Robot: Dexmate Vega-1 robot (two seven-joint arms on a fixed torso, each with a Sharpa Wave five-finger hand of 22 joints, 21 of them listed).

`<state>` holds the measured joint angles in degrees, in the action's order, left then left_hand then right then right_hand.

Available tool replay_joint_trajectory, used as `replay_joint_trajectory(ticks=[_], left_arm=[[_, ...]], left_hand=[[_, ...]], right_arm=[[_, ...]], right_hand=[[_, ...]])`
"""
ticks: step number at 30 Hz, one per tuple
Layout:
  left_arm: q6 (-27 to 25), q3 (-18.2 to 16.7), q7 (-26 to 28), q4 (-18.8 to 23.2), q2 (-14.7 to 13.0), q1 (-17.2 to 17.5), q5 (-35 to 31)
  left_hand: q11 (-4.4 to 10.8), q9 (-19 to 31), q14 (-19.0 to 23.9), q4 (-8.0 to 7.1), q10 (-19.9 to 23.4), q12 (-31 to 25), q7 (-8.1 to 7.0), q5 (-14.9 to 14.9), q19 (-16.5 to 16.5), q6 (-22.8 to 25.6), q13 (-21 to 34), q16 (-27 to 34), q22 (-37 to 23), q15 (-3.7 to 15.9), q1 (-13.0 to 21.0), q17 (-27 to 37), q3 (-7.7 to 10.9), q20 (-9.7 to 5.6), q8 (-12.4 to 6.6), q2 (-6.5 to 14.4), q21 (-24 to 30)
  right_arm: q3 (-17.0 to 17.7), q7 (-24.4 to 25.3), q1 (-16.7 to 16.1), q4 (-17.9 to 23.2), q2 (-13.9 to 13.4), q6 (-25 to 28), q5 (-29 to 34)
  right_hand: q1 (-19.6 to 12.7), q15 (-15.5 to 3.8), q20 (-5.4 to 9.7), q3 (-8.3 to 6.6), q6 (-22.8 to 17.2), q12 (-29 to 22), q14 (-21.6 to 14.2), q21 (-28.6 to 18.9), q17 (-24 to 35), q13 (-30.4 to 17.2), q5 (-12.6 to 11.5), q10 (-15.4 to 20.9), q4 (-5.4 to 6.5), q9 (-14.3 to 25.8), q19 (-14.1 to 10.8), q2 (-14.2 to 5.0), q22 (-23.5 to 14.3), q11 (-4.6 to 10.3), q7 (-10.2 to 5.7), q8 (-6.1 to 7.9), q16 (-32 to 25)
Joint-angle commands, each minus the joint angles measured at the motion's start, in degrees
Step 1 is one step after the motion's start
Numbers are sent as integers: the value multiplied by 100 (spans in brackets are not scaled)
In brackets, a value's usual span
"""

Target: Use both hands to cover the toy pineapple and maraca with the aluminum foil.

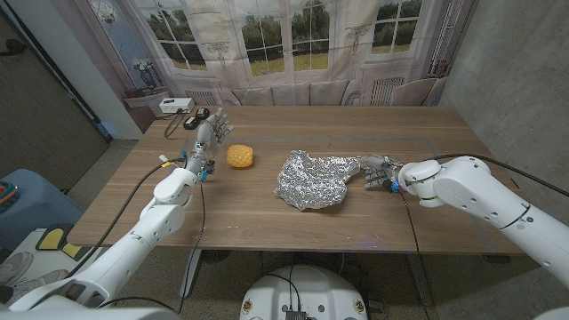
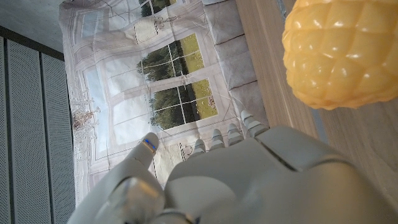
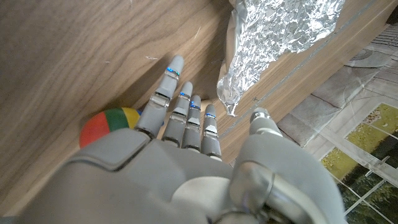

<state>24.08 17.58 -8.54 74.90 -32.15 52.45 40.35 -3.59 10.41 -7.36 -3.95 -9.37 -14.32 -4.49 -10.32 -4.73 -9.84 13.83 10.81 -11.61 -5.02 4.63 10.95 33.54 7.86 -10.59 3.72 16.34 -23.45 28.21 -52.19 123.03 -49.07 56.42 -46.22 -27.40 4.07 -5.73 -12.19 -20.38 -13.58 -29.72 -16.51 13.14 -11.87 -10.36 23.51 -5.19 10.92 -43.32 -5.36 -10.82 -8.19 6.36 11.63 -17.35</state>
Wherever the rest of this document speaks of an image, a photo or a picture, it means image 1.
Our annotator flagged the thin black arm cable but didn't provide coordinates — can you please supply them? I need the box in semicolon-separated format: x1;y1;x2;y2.
177;181;206;315
398;190;432;320

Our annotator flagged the orange teal gadget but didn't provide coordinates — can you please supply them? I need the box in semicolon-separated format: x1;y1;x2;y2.
0;180;20;213

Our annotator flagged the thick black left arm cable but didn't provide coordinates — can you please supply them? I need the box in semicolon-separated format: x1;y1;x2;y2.
66;157;188;277

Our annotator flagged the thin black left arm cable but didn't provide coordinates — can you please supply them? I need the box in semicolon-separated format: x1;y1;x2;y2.
177;181;206;315

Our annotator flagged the grey sneaker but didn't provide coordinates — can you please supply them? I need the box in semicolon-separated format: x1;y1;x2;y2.
0;252;35;285
8;268;70;306

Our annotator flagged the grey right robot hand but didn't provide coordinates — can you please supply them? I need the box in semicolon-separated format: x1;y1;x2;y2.
358;154;405;193

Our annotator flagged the printed window backdrop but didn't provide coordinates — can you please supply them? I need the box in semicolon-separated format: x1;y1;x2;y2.
86;0;479;108

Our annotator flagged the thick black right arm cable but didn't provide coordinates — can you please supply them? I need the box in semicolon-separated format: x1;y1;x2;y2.
426;153;569;197

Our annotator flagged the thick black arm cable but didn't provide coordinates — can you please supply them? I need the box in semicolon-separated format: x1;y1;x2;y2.
66;157;188;277
426;153;569;197

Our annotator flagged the yellow black foot pedal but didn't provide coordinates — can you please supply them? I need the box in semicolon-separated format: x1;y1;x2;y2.
35;223;75;252
61;242;92;262

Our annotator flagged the black power box cable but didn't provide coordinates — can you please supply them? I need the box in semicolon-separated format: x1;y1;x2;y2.
155;109;188;140

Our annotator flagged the black wall hook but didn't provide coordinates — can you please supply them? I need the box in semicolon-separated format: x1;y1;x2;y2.
0;38;28;57

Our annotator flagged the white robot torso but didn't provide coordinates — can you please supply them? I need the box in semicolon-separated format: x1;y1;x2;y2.
239;265;369;320

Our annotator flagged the grey table leg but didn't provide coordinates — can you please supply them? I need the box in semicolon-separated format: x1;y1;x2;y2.
180;248;204;299
406;253;435;307

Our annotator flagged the white power box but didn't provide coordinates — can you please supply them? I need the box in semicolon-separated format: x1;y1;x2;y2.
158;97;196;115

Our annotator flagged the aluminum foil sheet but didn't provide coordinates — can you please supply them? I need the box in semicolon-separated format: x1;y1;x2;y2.
273;149;362;212

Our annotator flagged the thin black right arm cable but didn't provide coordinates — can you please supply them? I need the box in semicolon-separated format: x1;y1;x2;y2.
398;190;432;320

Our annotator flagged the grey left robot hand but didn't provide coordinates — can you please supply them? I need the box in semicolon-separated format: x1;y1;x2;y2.
185;107;234;175

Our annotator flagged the dark mesh wall panel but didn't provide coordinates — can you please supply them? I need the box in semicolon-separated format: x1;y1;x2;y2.
0;8;110;190

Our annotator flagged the blue padded seat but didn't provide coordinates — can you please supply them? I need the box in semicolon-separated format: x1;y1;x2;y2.
0;168;85;252

